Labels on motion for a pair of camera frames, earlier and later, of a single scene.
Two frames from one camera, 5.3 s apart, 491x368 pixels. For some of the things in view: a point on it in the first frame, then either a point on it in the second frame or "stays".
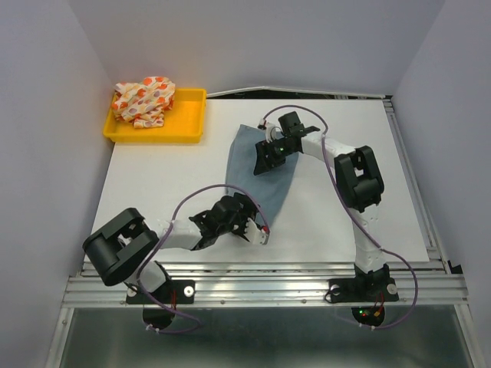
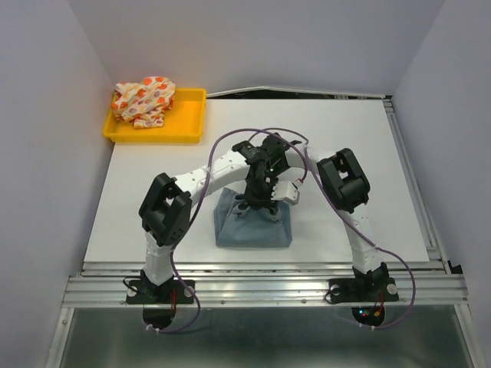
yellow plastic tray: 182,123 stays
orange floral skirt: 143,103 stays
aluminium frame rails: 435,284 stays
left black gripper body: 238,222 -> 258,191
